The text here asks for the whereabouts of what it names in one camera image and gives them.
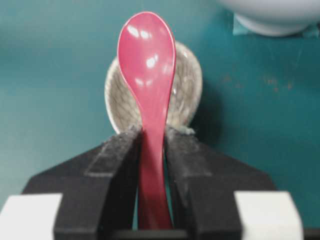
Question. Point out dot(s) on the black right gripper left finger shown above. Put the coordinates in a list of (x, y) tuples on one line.
[(84, 198)]

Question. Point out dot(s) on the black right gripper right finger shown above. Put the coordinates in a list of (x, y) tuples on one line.
[(217, 197)]

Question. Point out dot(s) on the white bowl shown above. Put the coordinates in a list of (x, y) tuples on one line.
[(275, 18)]

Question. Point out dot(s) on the red plastic spoon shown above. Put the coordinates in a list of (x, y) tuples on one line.
[(146, 55)]

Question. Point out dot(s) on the grey crackle spoon rest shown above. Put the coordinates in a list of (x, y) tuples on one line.
[(186, 92)]

